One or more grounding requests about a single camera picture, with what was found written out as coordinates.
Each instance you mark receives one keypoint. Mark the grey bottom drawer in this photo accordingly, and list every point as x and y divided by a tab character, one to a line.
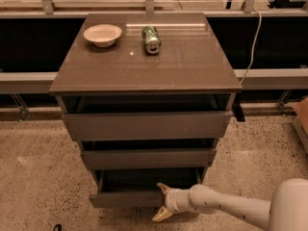
126	188

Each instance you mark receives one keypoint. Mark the white ceramic bowl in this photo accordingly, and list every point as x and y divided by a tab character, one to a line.
103	35

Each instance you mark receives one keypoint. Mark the green soda can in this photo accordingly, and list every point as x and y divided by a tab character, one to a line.
151	40

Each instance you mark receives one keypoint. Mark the grey drawer cabinet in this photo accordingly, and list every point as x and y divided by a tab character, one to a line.
190	59

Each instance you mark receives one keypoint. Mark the small black floor object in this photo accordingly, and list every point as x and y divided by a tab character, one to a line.
57	227

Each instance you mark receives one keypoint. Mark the grey top drawer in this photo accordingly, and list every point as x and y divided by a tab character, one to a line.
145	117

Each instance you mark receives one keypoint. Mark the cardboard box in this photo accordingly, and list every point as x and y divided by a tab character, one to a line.
300	122

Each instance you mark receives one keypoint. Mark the grey middle drawer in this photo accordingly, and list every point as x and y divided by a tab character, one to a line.
100	155

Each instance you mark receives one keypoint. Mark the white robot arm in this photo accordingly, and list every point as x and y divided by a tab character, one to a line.
287	210

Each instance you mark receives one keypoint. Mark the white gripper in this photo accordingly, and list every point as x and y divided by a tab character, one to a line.
172	200

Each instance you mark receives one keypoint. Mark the grey drawer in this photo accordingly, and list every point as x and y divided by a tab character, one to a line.
100	155
126	188
145	117

